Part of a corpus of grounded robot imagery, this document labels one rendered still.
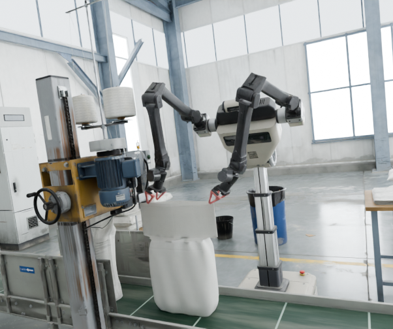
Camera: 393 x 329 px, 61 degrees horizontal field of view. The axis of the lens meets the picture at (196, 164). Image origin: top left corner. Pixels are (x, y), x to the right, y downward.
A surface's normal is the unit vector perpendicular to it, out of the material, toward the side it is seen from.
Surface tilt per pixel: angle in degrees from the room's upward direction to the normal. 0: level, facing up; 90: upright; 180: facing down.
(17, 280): 90
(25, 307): 90
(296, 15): 90
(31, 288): 90
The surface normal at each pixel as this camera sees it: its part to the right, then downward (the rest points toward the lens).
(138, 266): -0.44, 0.12
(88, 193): 0.89, -0.07
